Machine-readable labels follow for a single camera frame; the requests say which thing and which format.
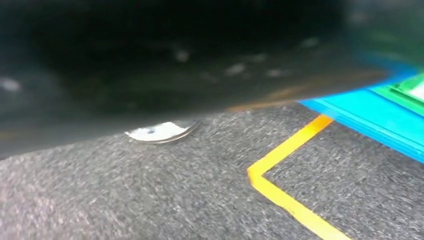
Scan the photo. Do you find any green plastic crate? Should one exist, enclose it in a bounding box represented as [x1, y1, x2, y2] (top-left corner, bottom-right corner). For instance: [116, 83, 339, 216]
[370, 72, 424, 117]

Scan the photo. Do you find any blue metal shelf rack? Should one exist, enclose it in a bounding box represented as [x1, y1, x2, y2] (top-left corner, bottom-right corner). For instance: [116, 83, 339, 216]
[298, 52, 424, 165]

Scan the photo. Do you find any chrome stanchion post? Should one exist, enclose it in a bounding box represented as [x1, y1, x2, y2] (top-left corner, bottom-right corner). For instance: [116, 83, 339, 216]
[124, 119, 202, 145]

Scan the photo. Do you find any yellow floor tape square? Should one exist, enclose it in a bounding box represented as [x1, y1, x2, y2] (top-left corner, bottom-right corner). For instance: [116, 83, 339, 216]
[246, 114, 353, 240]

